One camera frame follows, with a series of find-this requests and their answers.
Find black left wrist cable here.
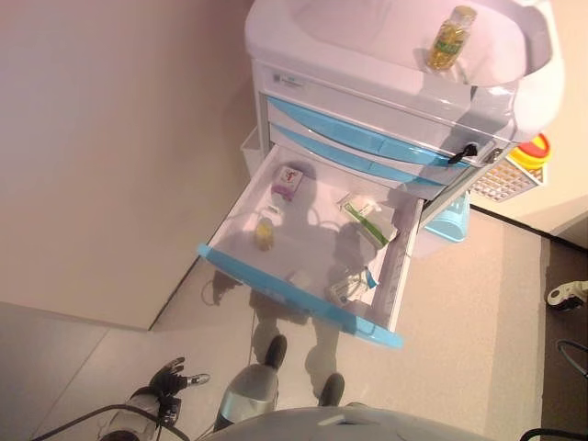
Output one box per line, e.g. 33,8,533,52
34,402,157,441

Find white wrapped packet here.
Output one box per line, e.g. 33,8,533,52
338,191,383,215

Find yellow sharps container red lid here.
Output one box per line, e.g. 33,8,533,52
506,131,552,175

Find white box green stripe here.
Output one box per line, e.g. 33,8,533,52
342,201,400,250

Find grey robot torso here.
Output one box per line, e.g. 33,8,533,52
201,404,495,441

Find silver robot left leg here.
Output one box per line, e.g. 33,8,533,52
213,334,289,431

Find white drawer with blue handle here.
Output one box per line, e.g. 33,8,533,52
264,94,460,169
196,142,426,349
267,121,449,187

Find white medical cart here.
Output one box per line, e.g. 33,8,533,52
243,0,571,217

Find yellow capsule bottle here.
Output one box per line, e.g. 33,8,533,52
425,5,478,71
254,215,277,253

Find white cart side bin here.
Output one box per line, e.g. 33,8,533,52
239,127,264,175

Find black key with strap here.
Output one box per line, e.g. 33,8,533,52
447,141,480,165

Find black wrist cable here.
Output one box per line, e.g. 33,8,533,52
556,338,588,394
34,402,157,441

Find pink white medicine box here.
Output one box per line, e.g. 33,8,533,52
270,164,308,202

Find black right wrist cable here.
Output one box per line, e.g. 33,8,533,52
556,338,588,394

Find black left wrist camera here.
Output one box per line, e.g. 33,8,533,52
158,397,181,426

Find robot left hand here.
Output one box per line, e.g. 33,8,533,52
150,356,211,396

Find white wire basket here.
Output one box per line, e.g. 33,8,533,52
470,155,550,203

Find clear tubing coil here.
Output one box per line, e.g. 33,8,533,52
305,206,339,230

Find light blue plastic bin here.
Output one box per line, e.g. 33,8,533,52
422,188,472,243

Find cart label sticker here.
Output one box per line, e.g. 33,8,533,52
269,73,308,92

